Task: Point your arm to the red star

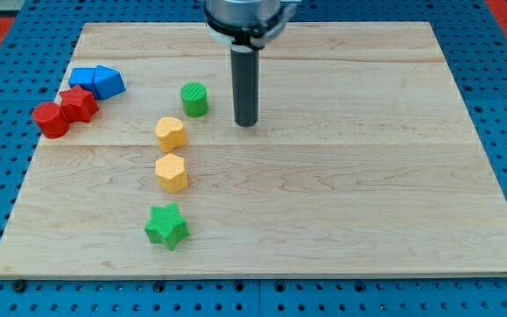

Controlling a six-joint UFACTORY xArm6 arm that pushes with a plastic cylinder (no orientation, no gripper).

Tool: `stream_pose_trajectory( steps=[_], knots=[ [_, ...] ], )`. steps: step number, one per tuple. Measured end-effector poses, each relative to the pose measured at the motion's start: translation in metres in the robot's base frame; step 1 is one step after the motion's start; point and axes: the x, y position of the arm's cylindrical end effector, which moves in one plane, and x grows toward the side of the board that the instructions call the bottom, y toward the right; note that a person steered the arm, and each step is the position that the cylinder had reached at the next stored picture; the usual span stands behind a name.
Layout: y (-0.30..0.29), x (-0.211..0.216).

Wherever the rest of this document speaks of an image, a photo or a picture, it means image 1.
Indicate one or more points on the yellow hexagon block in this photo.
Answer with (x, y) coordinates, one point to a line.
(171, 173)

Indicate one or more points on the yellow heart block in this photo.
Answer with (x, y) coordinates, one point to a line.
(170, 133)

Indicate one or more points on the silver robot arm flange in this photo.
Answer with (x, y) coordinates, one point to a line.
(246, 25)

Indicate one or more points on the green cylinder block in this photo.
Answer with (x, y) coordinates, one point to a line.
(194, 99)

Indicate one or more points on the green star block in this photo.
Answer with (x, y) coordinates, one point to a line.
(166, 226)

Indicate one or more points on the wooden board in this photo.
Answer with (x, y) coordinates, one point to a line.
(364, 163)

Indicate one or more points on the blue pentagon block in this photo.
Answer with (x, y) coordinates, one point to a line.
(107, 82)

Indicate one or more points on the red cylinder block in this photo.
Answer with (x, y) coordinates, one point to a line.
(51, 120)

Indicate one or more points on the red star block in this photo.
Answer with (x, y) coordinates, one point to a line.
(78, 104)

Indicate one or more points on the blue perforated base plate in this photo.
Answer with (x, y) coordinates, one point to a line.
(33, 58)

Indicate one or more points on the dark grey cylindrical pointer rod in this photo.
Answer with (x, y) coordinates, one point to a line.
(245, 86)

